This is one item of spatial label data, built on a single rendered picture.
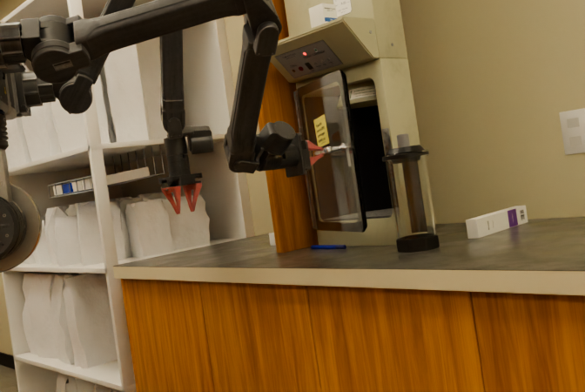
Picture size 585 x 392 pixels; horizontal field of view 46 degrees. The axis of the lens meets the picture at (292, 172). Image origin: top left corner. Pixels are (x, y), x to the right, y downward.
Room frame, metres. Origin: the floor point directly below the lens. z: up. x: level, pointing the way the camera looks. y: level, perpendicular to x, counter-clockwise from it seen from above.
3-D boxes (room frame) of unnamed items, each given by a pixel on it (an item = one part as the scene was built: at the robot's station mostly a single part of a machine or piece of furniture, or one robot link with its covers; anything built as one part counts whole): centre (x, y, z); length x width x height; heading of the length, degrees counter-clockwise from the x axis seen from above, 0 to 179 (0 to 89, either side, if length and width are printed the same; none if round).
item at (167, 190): (1.83, 0.30, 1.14); 0.07 x 0.07 x 0.09; 41
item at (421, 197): (1.61, -0.27, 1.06); 0.11 x 0.11 x 0.21
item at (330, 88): (1.80, -0.10, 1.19); 0.30 x 0.01 x 0.40; 21
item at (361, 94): (1.89, -0.24, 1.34); 0.18 x 0.18 x 0.05
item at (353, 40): (1.80, -0.11, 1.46); 0.32 x 0.12 x 0.10; 42
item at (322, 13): (1.77, -0.14, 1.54); 0.05 x 0.05 x 0.06; 43
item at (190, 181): (1.85, 0.29, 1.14); 0.07 x 0.07 x 0.09; 41
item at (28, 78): (1.69, 0.59, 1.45); 0.09 x 0.08 x 0.12; 13
